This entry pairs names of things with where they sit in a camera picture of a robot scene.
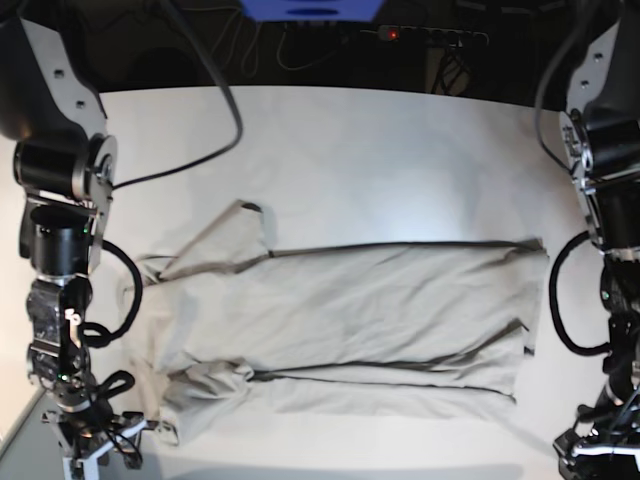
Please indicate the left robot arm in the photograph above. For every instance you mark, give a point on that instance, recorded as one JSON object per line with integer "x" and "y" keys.
{"x": 600, "y": 132}

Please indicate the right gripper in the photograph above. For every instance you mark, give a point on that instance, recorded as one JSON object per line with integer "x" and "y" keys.
{"x": 89, "y": 431}

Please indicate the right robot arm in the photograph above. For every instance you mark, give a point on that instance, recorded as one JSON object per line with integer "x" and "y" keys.
{"x": 64, "y": 160}

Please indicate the black power strip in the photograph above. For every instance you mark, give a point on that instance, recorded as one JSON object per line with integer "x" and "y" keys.
{"x": 432, "y": 37}

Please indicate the beige t-shirt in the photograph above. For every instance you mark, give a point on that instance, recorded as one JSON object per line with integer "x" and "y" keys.
{"x": 426, "y": 330}

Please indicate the blue box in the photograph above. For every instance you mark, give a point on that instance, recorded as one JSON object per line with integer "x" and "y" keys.
{"x": 311, "y": 10}

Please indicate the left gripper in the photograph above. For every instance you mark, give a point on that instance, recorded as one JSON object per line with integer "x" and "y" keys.
{"x": 603, "y": 453}

